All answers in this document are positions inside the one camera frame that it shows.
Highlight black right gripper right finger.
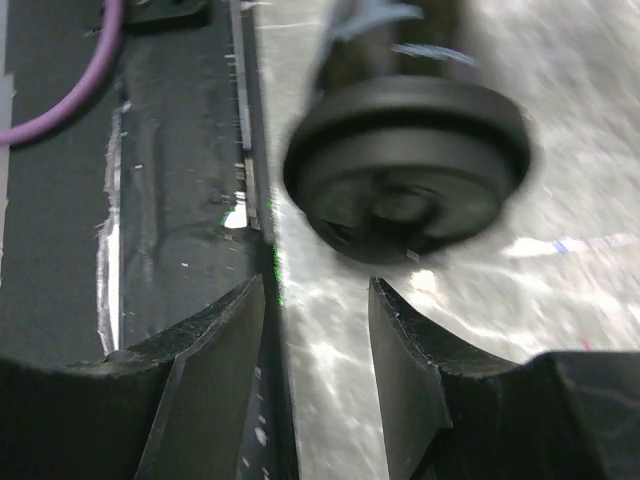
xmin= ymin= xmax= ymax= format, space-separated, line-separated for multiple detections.
xmin=368 ymin=277 xmax=639 ymax=479

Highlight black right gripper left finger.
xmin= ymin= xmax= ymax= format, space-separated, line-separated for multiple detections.
xmin=1 ymin=277 xmax=264 ymax=479

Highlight black takeout coffee cup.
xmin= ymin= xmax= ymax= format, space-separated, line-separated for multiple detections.
xmin=308 ymin=0 xmax=480 ymax=104

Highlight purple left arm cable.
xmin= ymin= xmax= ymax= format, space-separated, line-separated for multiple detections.
xmin=0 ymin=0 xmax=125 ymax=147

